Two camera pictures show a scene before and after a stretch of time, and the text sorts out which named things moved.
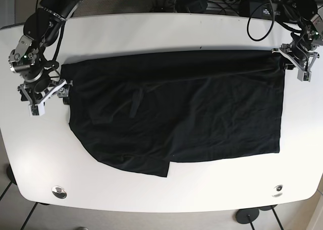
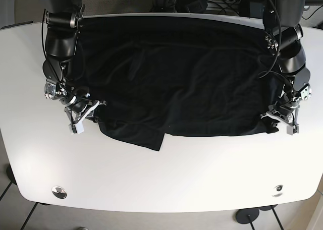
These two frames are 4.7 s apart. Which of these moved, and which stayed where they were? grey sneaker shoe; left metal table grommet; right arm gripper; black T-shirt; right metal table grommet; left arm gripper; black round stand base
Moved: black T-shirt; left arm gripper; right arm gripper
Stayed: right metal table grommet; black round stand base; left metal table grommet; grey sneaker shoe
